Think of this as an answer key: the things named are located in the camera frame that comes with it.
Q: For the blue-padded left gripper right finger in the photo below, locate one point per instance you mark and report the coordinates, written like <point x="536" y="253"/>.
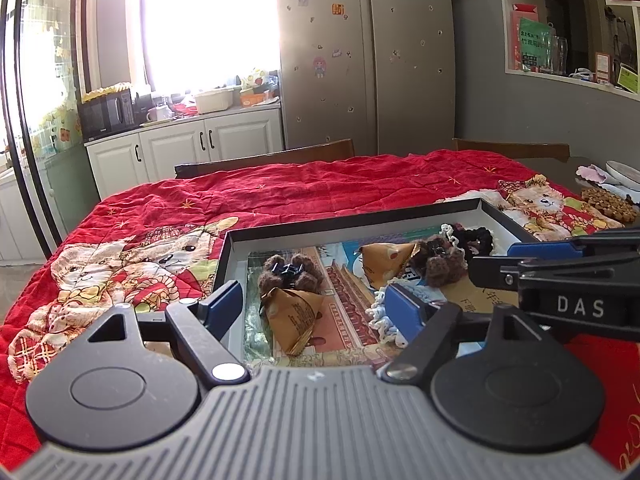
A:
<point x="429" y="329"/>

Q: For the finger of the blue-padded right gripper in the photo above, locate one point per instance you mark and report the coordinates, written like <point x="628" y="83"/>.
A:
<point x="546" y="250"/>
<point x="500" y="269"/>

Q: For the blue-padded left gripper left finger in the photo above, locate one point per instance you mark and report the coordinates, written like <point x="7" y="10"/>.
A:
<point x="199" y="326"/>

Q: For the light blue crochet scrunchie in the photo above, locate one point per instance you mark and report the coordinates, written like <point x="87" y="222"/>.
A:
<point x="385" y="314"/>

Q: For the black crochet scrunchie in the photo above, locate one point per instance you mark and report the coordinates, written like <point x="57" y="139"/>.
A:
<point x="473" y="242"/>

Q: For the brown paper triangular packet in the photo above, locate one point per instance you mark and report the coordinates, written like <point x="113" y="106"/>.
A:
<point x="383" y="261"/>

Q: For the brown fuzzy hair claw clip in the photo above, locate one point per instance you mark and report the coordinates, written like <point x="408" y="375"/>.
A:
<point x="296" y="273"/>

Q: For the brown nuts pile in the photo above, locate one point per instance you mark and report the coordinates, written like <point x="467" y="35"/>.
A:
<point x="609" y="204"/>

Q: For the pink cloth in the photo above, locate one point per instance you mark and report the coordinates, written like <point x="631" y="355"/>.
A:
<point x="595" y="175"/>

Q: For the red teddy bear quilt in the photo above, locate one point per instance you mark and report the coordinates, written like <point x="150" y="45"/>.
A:
<point x="92" y="386"/>

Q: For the dark wooden chair right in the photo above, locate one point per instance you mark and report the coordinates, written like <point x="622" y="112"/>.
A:
<point x="557" y="151"/>

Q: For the dark wooden chair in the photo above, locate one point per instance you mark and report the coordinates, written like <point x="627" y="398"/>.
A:
<point x="328" y="152"/>
<point x="557" y="151"/>

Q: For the black shallow tray box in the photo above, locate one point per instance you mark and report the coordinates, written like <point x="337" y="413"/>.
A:
<point x="471" y="214"/>

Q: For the white plate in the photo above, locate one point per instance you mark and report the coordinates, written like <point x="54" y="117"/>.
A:
<point x="627" y="176"/>

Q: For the white kitchen cabinet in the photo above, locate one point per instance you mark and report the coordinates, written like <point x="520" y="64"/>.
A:
<point x="151" y="153"/>

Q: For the dark wooden chair left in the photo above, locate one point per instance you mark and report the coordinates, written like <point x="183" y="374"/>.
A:
<point x="328" y="152"/>

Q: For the green sign on shelf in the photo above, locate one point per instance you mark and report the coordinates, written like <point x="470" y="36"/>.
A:
<point x="536" y="46"/>

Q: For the white mug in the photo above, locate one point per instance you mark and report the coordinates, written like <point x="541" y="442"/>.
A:
<point x="159" y="114"/>

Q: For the white tub on counter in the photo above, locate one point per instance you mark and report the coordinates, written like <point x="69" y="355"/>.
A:
<point x="213" y="101"/>

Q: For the orange bowl on counter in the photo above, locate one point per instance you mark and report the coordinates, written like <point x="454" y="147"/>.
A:
<point x="249" y="97"/>

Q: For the black microwave oven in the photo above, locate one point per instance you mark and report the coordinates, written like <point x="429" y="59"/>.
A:
<point x="106" y="115"/>

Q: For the red paper bag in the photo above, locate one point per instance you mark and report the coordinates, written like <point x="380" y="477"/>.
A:
<point x="518" y="13"/>

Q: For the stainless double-door refrigerator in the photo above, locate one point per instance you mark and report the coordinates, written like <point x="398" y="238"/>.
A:
<point x="378" y="72"/>

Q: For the glass sliding door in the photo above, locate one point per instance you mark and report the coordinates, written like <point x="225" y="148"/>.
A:
<point x="48" y="63"/>

